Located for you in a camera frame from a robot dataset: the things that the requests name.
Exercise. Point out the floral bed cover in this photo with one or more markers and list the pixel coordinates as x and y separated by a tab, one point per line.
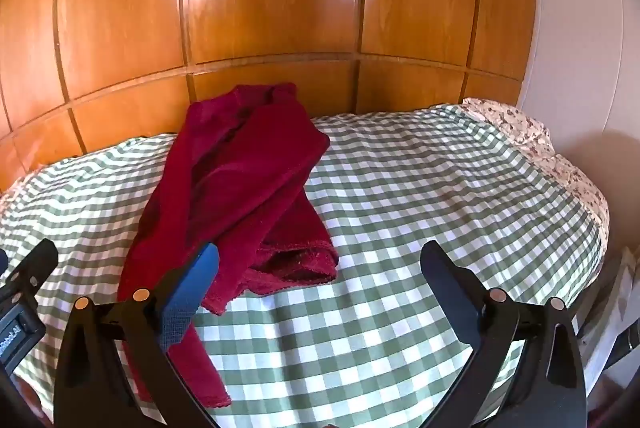
533	139

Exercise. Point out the dark red garment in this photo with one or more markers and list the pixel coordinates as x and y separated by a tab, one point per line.
234	178

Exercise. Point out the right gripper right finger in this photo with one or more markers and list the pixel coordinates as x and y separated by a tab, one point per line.
548	387

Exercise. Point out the white furniture beside bed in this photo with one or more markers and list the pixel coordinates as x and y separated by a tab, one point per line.
614	307

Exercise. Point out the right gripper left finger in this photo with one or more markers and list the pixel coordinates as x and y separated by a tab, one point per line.
91	388

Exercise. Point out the orange wooden wardrobe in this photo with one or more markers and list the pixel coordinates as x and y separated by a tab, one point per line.
81	75

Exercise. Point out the green white checkered bedsheet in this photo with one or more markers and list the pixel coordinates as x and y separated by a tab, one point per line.
372	348

